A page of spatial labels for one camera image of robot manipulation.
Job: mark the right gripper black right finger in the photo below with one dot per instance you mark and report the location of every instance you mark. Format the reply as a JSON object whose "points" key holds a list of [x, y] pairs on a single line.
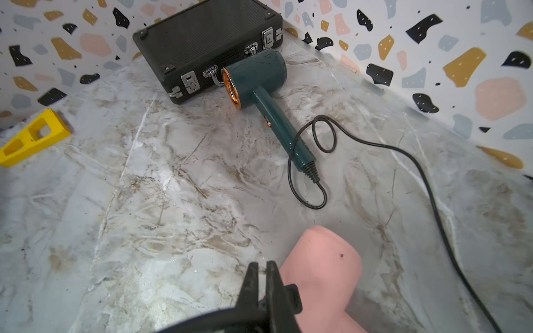
{"points": [[283, 302]]}

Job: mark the black flat case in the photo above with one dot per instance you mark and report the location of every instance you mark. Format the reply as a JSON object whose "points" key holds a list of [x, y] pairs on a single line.
{"points": [[188, 50]]}

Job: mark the dark green hair dryer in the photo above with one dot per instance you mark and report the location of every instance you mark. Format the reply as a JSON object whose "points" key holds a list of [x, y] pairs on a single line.
{"points": [[251, 81]]}

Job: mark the pink hair dryer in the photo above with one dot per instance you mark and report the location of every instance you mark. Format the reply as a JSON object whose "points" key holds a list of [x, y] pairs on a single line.
{"points": [[326, 269]]}

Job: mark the yellow plastic triangle frame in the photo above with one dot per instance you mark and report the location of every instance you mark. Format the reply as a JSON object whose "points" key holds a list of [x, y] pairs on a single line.
{"points": [[44, 131]]}

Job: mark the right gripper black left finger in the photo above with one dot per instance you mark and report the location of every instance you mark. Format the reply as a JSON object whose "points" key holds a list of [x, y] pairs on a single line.
{"points": [[246, 308]]}

